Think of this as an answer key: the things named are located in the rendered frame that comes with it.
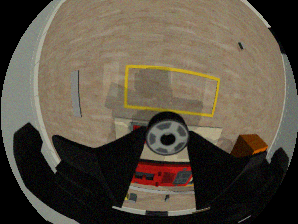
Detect yellow rectangular outline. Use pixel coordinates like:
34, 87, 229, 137
124, 64, 220, 117

